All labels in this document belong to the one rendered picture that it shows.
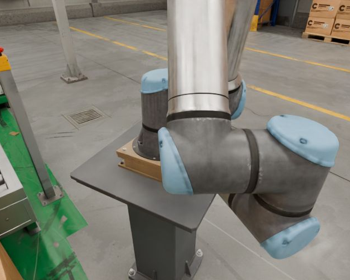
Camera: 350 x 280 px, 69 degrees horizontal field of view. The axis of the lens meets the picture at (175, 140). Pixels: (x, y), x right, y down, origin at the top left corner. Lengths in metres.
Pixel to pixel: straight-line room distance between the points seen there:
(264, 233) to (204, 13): 0.33
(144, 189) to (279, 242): 0.54
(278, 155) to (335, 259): 1.52
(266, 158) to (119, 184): 0.64
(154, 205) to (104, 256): 0.88
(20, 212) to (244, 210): 1.05
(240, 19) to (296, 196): 0.47
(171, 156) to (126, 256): 1.34
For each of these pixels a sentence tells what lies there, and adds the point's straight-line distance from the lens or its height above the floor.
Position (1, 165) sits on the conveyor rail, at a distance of 1.45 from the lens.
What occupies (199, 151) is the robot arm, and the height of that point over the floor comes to 1.17.
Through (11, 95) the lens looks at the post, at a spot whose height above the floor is 0.80.
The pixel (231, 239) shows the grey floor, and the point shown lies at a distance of 1.69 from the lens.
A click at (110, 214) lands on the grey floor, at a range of 1.82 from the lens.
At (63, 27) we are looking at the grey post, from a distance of 4.08.
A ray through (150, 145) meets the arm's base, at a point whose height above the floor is 0.86.
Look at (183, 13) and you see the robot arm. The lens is 0.37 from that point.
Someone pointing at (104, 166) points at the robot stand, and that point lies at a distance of 0.99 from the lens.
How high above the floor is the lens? 1.35
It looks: 33 degrees down
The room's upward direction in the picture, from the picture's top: straight up
